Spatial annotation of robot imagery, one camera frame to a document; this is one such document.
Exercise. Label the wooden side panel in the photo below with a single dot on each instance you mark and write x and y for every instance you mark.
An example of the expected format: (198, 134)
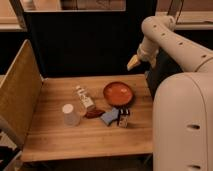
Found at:
(19, 92)

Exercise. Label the orange plate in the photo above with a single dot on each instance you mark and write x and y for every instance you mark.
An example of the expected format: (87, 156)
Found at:
(118, 94)

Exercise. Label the dark red object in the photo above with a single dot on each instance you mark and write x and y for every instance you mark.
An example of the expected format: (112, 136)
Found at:
(94, 113)

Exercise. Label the white tube bottle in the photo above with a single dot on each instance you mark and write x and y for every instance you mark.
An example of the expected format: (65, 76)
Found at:
(86, 100)

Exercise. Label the black back panel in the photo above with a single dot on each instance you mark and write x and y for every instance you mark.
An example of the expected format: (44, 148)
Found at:
(84, 43)

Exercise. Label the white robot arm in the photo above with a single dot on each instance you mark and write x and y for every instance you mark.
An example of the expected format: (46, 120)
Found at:
(183, 102)

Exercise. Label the blue cloth piece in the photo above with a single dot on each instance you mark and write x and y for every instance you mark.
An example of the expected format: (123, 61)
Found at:
(110, 116)

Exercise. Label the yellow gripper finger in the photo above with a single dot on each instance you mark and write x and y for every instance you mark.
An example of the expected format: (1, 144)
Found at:
(134, 62)

